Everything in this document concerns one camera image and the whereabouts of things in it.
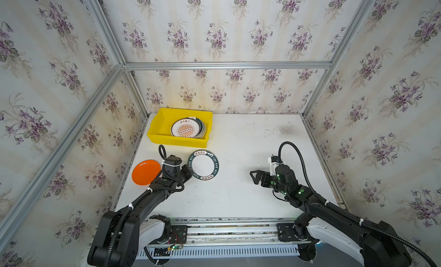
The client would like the large green rimmed plate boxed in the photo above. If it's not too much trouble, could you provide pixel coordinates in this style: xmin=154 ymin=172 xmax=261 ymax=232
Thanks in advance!
xmin=188 ymin=150 xmax=219 ymax=181

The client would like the orange sunburst pattern plate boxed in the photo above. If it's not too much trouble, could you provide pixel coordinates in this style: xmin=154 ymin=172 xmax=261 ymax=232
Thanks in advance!
xmin=171 ymin=117 xmax=203 ymax=138

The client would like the green red ringed plate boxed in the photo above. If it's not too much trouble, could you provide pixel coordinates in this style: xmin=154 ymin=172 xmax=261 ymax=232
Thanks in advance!
xmin=199 ymin=121 xmax=207 ymax=138

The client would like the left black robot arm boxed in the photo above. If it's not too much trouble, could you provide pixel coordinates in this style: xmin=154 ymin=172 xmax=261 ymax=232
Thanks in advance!
xmin=87 ymin=155 xmax=191 ymax=267

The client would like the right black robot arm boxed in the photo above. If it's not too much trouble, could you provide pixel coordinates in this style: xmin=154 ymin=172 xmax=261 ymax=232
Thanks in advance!
xmin=250 ymin=164 xmax=436 ymax=267

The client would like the yellow plastic bin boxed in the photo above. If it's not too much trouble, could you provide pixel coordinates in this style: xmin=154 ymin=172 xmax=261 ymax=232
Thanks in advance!
xmin=147 ymin=108 xmax=213 ymax=148

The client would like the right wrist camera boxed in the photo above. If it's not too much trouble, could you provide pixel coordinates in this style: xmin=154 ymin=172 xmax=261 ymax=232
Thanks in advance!
xmin=268 ymin=156 xmax=284 ymax=176

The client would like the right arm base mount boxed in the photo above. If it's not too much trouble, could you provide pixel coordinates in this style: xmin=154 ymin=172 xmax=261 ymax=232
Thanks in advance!
xmin=276 ymin=213 xmax=315 ymax=242

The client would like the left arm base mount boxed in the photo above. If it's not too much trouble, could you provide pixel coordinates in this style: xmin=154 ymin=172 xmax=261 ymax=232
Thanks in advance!
xmin=148 ymin=214 xmax=188 ymax=245

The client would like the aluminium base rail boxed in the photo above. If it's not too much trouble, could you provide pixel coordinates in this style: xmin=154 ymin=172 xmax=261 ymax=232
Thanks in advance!
xmin=139 ymin=218 xmax=303 ymax=251

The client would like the aluminium frame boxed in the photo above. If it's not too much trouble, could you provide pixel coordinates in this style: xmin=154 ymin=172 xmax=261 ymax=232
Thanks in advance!
xmin=1 ymin=0 xmax=374 ymax=248

